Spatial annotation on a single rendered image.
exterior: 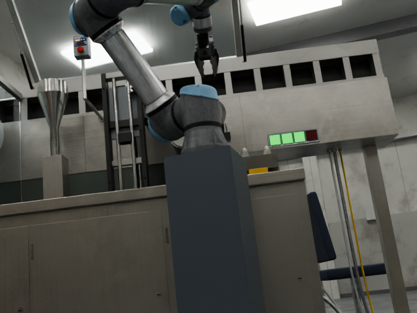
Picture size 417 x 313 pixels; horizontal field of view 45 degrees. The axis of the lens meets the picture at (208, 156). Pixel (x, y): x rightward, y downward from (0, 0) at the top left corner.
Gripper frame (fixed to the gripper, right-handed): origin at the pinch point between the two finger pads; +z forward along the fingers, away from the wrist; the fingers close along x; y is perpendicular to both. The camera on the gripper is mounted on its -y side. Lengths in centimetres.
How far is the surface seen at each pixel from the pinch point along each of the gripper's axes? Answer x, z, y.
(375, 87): -81, 36, 34
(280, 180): -21, 22, -46
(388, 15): -272, 210, 541
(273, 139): -27, 48, 18
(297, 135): -39, 48, 19
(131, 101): 33.5, 7.9, 1.0
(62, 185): 70, 39, -10
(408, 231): -369, 705, 570
